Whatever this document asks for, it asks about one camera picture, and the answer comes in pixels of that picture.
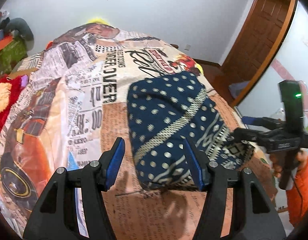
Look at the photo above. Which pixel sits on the red plush toy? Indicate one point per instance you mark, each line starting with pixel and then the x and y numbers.
pixel 6 100

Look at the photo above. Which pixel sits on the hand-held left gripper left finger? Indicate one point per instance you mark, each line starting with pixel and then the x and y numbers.
pixel 113 162

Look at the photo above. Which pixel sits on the printed blanket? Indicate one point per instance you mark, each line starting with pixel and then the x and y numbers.
pixel 81 110

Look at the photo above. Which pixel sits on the yellow fuzzy plush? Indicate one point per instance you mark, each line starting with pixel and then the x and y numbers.
pixel 98 21

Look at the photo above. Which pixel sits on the person's right hand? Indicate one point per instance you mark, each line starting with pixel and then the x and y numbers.
pixel 276 167

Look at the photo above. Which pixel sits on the wooden door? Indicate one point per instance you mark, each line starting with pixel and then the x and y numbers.
pixel 264 35

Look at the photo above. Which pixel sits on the green cloth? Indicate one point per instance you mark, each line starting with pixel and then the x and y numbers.
pixel 8 57

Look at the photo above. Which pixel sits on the pile of mixed clothes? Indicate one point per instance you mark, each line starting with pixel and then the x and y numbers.
pixel 1 22

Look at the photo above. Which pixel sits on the yellow cloth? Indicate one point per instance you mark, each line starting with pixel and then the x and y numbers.
pixel 199 67

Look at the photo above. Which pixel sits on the orange cloth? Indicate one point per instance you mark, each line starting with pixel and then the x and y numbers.
pixel 2 43

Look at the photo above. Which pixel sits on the navy patterned garment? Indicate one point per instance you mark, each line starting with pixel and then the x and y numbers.
pixel 174 120

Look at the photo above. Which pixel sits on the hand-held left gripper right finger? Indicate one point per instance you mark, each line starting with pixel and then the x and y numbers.
pixel 195 167

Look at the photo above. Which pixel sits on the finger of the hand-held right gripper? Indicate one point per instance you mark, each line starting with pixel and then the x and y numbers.
pixel 252 121
pixel 249 137

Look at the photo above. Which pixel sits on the grey cloth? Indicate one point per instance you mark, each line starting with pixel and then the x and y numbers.
pixel 22 28

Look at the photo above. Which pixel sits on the lavender cloth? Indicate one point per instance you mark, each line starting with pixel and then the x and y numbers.
pixel 240 88

